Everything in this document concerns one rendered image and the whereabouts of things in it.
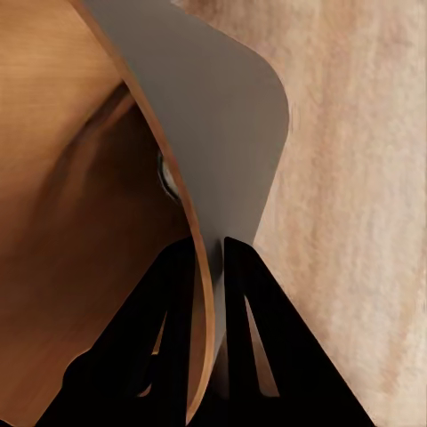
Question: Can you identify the can of soda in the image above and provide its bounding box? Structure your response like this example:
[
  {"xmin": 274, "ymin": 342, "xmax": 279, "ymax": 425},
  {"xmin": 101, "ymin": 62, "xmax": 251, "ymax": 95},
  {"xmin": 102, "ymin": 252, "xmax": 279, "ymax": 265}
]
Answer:
[{"xmin": 157, "ymin": 149, "xmax": 181, "ymax": 204}]

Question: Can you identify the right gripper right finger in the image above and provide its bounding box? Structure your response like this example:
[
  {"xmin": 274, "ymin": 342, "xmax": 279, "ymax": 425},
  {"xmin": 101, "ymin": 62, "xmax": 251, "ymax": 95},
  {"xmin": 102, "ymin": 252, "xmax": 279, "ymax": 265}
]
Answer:
[{"xmin": 223, "ymin": 237, "xmax": 375, "ymax": 427}]

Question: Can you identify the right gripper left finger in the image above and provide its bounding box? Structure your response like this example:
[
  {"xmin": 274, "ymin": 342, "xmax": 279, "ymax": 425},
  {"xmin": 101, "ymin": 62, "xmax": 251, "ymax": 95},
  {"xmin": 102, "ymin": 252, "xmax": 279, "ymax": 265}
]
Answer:
[{"xmin": 34, "ymin": 237, "xmax": 195, "ymax": 427}]

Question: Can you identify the trash can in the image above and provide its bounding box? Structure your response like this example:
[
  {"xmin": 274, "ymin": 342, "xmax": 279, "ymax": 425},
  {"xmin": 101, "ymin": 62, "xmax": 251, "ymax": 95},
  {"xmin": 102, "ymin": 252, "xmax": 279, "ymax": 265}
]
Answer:
[{"xmin": 0, "ymin": 0, "xmax": 289, "ymax": 427}]

